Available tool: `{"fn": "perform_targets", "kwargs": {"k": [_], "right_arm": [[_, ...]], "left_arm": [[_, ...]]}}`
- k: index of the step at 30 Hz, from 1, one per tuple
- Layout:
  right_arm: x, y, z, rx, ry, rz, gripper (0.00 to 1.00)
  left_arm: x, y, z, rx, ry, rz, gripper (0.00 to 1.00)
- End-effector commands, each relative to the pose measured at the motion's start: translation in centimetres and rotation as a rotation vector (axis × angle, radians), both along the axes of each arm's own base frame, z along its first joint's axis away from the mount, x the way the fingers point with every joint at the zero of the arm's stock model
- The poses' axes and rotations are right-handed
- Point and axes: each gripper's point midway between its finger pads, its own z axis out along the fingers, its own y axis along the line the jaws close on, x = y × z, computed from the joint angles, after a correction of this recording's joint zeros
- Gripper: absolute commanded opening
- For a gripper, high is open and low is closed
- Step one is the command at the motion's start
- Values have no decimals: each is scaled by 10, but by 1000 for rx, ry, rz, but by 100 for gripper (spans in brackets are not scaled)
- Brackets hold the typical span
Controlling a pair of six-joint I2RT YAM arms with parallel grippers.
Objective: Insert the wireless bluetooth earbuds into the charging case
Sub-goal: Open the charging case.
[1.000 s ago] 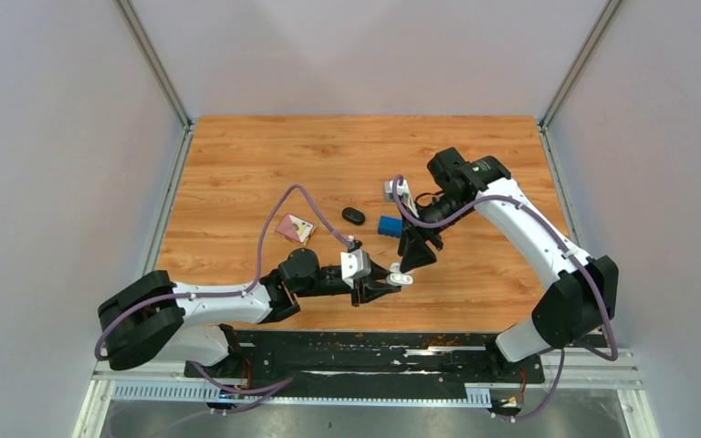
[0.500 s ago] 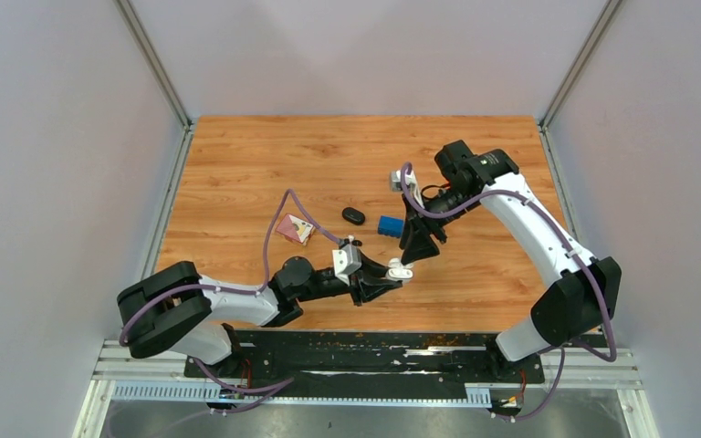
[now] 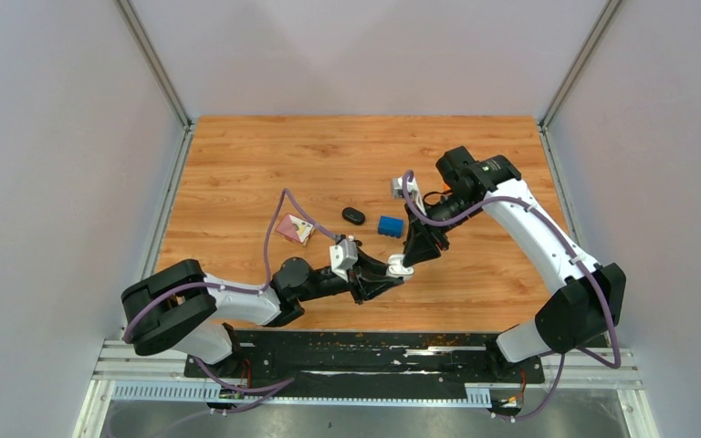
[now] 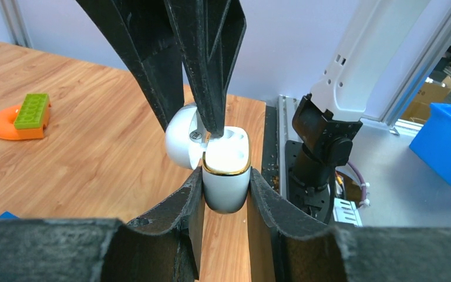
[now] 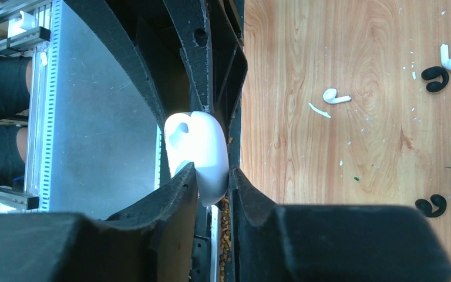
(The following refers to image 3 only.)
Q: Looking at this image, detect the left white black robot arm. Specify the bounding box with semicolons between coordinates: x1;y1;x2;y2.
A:
121;246;414;377

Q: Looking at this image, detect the pink small carton box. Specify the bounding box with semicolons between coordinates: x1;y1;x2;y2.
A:
276;214;315;246

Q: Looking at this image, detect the white slotted cable duct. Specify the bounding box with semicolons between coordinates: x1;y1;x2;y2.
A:
111;381;493;407

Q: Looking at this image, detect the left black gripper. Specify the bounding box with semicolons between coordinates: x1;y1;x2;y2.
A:
298;245;405;307

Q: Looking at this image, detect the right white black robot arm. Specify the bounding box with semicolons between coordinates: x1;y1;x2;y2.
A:
392;146;626;381

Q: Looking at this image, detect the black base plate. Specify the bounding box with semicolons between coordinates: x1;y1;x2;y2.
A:
209;329;545;400

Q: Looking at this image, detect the black earbud charging case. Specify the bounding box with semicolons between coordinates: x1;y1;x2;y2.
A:
341;207;366;225

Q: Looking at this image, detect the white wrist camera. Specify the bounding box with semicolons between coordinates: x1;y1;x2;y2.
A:
391;176;426;215
329;236;358;282

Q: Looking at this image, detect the blue toy brick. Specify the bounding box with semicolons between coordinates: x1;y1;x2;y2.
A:
377;215;405;238

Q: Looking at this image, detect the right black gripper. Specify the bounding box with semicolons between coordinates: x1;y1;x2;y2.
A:
402;192;480;266

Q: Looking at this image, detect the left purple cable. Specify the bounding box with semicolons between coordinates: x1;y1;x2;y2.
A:
122;188;342;345

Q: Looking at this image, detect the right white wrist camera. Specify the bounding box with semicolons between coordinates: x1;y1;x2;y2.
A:
391;176;426;215

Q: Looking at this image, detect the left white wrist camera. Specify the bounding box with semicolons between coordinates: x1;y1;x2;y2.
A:
329;236;358;282

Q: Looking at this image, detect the white earbud charging case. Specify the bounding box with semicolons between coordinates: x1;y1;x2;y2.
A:
386;254;414;281

